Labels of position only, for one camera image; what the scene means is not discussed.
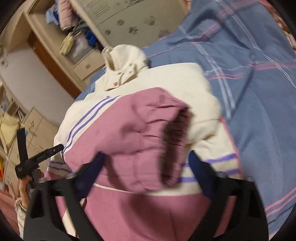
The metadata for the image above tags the wardrobe with frosted sliding doors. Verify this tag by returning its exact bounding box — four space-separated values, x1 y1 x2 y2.
1 0 188 91

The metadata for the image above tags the pink and cream jacket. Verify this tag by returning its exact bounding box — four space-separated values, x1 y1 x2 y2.
46 45 241 240

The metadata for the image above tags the clothes pile in wardrobe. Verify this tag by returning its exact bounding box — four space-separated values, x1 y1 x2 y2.
45 1 100 56

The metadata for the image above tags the yellow bag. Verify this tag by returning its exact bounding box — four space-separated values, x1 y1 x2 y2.
1 113 21 153

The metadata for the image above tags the blue plaid bed sheet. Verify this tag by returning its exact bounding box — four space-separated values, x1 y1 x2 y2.
74 0 296 235

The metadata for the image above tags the person left hand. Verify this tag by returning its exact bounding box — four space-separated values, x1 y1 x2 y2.
18 175 32 209

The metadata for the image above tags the brown wooden door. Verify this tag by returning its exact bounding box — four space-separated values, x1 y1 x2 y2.
27 32 81 99

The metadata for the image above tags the clear storage box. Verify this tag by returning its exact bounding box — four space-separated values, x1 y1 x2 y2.
66 34 94 64

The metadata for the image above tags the light wood side cabinet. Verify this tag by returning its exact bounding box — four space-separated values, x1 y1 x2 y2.
0 106 60 193

